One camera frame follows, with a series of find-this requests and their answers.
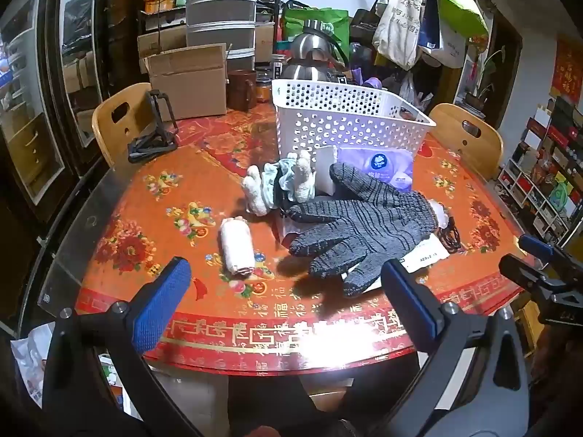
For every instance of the grey plastic drawer tower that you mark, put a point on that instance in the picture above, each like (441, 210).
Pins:
(218, 32)

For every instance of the shelf with assorted boxes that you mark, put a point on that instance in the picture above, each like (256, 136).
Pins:
(546, 173)

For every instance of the white sock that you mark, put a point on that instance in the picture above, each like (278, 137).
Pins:
(303, 182)
(255, 195)

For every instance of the jar with orange contents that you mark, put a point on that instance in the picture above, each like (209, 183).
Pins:
(264, 89)

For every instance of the red wall poster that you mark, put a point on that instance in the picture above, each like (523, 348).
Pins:
(567, 66)

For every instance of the beige printed tote bag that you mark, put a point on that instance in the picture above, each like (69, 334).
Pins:
(401, 22)

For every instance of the rolled white cloth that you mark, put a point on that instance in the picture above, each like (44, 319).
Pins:
(237, 250)

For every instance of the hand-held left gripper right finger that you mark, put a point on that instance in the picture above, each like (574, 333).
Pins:
(410, 296)

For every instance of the person's legs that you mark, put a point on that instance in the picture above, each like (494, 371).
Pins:
(273, 400)

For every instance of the bright green hanging bag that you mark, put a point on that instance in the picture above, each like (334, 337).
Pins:
(455, 0)

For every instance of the purple plastic scoop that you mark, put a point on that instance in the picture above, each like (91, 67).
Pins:
(371, 83)

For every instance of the red floral tablecloth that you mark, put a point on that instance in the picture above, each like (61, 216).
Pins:
(191, 182)

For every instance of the black folding phone stand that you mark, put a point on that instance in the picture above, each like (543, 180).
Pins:
(152, 145)

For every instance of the light blue cloth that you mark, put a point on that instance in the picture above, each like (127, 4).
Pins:
(280, 177)

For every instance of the gourd-shaped steel kettle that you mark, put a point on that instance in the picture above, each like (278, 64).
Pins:
(309, 45)

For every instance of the white plastic bag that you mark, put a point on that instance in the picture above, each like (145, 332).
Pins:
(32, 364)

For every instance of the grey knit glove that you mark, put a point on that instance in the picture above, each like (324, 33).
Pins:
(364, 227)

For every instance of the potted plant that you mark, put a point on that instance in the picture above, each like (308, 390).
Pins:
(485, 86)

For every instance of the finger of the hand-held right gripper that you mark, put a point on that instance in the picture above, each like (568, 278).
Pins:
(535, 245)
(519, 267)

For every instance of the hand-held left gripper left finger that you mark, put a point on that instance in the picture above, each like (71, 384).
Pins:
(161, 300)

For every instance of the green shopping bag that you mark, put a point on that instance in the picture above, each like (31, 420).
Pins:
(300, 16)

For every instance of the open cardboard box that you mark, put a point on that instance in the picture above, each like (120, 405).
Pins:
(191, 86)

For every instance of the brown mug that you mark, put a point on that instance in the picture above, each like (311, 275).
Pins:
(241, 91)

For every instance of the clear plastic bag with label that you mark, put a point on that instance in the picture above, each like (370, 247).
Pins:
(426, 257)

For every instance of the dark glass-door cabinet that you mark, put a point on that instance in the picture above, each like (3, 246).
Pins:
(27, 100)

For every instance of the purple tissue pack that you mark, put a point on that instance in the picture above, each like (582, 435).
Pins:
(382, 166)

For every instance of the white perforated plastic basket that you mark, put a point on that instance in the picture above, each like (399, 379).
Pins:
(319, 118)

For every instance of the white and blue bag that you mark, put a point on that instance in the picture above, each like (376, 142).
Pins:
(444, 45)

